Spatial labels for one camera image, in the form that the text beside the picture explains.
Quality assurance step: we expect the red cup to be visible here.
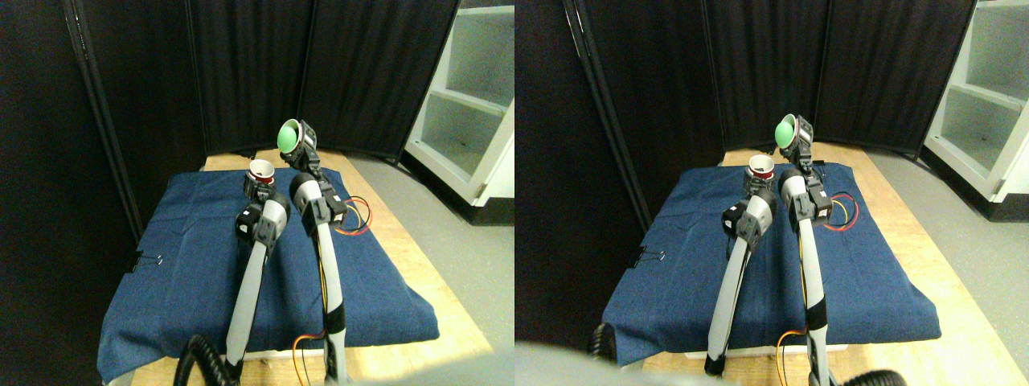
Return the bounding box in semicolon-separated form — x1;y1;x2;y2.
748;155;777;194
775;113;803;150
276;117;306;155
246;159;276;200

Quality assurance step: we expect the dark blue cloth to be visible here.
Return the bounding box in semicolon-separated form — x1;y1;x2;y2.
599;162;941;367
96;167;440;384

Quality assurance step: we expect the white shelf unit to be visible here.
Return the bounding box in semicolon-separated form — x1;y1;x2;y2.
923;0;1029;224
402;6;515;228

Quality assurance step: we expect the curtain stand pole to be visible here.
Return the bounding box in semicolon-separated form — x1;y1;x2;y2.
64;0;144;242
563;0;648;234

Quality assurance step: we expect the red wire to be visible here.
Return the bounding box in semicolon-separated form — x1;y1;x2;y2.
336;197;372;236
822;193;859;232

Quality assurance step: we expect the orange wire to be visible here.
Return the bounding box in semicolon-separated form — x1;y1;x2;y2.
291;331;326;386
776;330;809;386

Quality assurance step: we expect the black ribbed hose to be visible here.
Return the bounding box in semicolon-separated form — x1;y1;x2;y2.
589;323;620;363
844;370;909;386
174;334;238;386

